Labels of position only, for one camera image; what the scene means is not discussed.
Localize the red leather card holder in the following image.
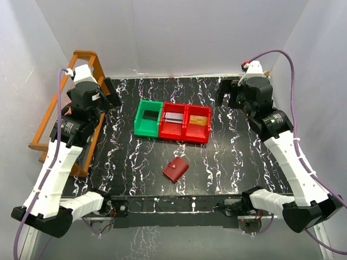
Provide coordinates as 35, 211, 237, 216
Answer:
163, 157, 189, 183

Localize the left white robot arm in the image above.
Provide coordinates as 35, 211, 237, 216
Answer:
11, 64, 120, 238

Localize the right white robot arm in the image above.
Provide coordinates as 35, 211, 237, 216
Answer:
216, 61, 343, 233

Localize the orange card in bin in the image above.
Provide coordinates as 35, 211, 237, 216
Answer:
189, 115, 208, 126

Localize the grey striped card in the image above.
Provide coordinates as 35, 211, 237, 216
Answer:
164, 112, 184, 124

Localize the green plastic bin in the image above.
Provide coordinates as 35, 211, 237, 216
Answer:
134, 100, 163, 138

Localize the red bin right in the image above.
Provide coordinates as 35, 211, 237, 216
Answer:
185, 105, 211, 144

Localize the red bin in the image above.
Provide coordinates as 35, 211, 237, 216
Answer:
158, 102, 187, 141
185, 105, 211, 144

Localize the red bin left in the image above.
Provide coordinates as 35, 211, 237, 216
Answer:
158, 102, 187, 141

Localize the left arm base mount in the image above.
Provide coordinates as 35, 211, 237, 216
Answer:
81, 200, 128, 238

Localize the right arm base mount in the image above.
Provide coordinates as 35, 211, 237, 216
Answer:
215, 199, 274, 236

